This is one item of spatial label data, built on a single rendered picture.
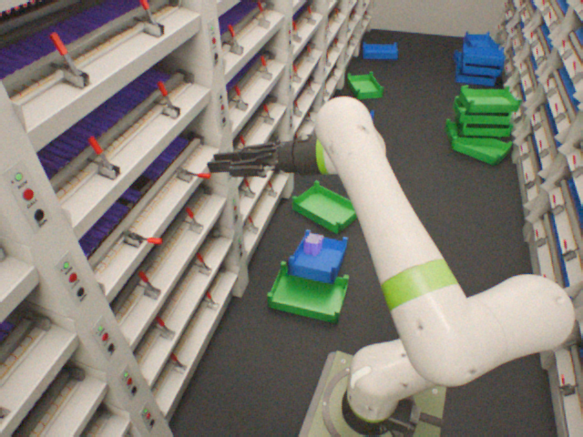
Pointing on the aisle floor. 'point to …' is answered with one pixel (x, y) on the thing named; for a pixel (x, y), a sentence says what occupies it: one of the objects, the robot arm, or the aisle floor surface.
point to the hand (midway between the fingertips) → (223, 162)
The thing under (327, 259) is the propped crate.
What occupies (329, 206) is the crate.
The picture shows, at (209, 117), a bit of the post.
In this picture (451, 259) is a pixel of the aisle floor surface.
